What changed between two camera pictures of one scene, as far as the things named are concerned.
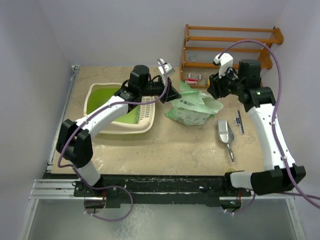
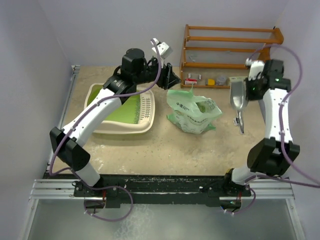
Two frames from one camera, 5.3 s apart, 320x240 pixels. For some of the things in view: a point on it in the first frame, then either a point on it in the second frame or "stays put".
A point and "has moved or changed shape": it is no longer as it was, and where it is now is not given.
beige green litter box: x=139 y=117 stays put
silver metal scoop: x=226 y=135 -> x=239 y=95
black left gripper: x=170 y=93 -> x=167 y=78
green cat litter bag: x=193 y=108 has moved or changed shape
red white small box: x=191 y=81 stays put
